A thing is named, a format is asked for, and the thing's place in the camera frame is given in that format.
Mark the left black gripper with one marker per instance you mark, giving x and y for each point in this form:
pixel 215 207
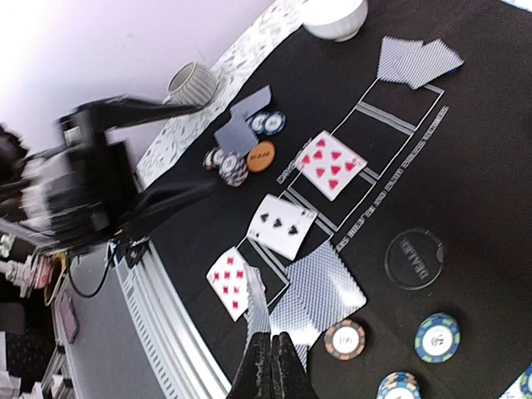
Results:
pixel 95 198

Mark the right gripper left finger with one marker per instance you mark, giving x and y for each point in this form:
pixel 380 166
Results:
pixel 253 378

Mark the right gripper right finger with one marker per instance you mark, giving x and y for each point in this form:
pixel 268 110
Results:
pixel 289 380

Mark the face down board card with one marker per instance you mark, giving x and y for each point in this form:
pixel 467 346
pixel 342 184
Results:
pixel 257 315

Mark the orange chip stack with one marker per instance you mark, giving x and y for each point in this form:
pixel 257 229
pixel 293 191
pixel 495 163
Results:
pixel 345 340

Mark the nine of diamonds card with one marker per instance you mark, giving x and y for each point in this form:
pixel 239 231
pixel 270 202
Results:
pixel 227 277

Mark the orange big blind button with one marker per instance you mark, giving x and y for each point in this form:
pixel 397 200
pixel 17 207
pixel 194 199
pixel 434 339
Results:
pixel 261 157

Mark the blue card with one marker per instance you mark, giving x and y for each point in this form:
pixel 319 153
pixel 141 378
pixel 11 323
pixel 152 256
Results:
pixel 392 49
pixel 252 104

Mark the spread teal poker chips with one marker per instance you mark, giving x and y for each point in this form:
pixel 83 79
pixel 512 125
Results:
pixel 267 123

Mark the teal poker chip stack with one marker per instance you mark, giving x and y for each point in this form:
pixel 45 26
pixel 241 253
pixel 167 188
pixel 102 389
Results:
pixel 437 338

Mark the three of spades card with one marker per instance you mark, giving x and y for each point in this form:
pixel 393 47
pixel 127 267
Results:
pixel 280 225

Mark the black dealer button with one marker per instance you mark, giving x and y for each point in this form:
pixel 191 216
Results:
pixel 414 259

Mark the nine of hearts card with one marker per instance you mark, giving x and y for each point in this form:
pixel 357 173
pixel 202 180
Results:
pixel 329 164

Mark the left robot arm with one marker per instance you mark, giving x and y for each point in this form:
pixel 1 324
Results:
pixel 25 179

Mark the striped metal cup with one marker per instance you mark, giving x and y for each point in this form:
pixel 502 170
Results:
pixel 193 85

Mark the white poker chip stack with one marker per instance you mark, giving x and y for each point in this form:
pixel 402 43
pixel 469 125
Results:
pixel 399 385

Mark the black poker felt mat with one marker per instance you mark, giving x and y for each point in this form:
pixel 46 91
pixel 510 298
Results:
pixel 452 157

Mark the single teal poker chip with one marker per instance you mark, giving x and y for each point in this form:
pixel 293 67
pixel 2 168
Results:
pixel 526 383

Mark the white ceramic bowl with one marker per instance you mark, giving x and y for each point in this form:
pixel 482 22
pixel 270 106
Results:
pixel 331 20

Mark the front aluminium rail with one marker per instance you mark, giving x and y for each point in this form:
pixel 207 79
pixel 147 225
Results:
pixel 178 356

